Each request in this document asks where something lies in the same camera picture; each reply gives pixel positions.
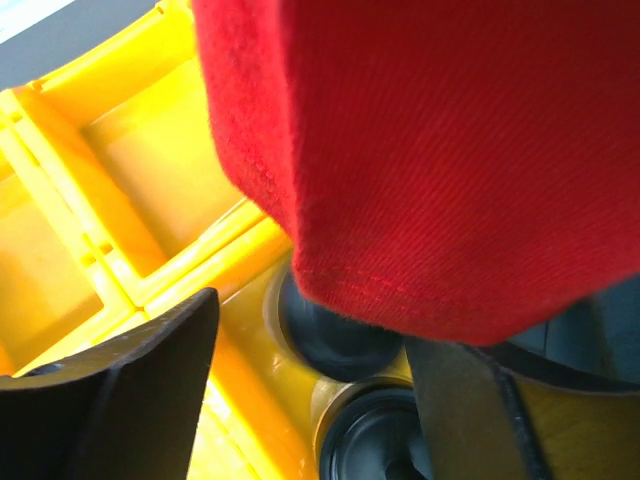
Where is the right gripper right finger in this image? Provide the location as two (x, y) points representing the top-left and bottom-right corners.
(405, 337), (550, 480)

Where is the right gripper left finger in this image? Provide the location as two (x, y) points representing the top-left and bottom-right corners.
(1, 288), (220, 479)

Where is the black lid spice shaker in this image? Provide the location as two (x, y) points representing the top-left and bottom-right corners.
(262, 263), (403, 383)
(310, 377), (433, 480)

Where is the yellow plastic bin organizer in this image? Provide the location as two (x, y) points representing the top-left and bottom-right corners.
(1, 1), (639, 479)

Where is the red shirt on hanger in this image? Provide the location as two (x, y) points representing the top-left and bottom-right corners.
(193, 1), (639, 345)

